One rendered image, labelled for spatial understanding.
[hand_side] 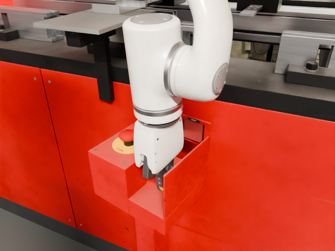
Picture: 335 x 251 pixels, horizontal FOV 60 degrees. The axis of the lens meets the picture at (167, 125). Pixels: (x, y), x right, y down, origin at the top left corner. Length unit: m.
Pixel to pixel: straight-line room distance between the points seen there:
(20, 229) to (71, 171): 0.56
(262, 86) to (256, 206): 0.34
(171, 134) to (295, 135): 0.32
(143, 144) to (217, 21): 0.23
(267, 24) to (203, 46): 0.65
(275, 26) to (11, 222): 1.45
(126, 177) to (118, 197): 0.07
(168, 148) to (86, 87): 0.44
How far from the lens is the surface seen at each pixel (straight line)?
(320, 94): 0.70
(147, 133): 0.48
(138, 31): 0.41
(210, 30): 0.38
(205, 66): 0.38
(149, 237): 0.75
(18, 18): 1.19
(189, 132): 0.62
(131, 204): 0.61
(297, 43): 0.77
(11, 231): 1.64
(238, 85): 0.69
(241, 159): 0.78
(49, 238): 1.54
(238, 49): 3.39
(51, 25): 0.72
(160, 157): 0.51
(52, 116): 1.06
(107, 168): 0.60
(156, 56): 0.41
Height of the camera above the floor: 1.13
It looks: 30 degrees down
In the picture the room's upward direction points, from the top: straight up
